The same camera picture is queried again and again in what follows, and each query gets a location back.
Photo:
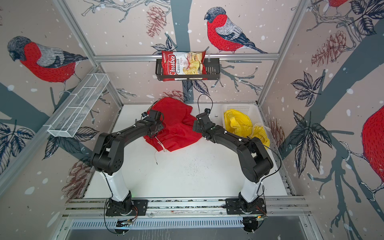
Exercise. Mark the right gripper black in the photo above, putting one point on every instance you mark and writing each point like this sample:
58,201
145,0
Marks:
196,125

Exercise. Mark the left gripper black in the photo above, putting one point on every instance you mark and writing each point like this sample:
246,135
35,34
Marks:
161,125

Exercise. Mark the red shorts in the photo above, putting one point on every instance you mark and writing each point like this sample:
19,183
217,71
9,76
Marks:
178,126

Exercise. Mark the yellow shorts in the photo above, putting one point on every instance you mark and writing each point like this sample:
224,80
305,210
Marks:
241,125

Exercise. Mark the white plastic basket tray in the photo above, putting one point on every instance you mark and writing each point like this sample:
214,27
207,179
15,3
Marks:
250,110

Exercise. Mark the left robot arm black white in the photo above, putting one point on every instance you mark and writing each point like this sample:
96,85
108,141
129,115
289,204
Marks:
108,159

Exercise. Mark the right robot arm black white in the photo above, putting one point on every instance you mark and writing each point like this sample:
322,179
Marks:
255,163

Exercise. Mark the red cassava chips bag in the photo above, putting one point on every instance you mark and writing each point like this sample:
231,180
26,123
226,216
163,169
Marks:
182,63

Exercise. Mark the black wire wall basket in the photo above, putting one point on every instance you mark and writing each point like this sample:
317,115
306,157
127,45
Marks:
212,66

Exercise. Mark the horizontal aluminium frame bar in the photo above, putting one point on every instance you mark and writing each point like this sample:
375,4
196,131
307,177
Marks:
150,58

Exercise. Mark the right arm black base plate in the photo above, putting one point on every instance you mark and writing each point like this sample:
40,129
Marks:
240,206

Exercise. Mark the white mesh wall shelf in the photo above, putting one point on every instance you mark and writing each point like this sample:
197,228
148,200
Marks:
81,102

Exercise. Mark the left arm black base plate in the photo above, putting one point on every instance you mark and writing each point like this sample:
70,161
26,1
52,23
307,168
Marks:
126,208

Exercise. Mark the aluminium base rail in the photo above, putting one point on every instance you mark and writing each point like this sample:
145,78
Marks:
188,207

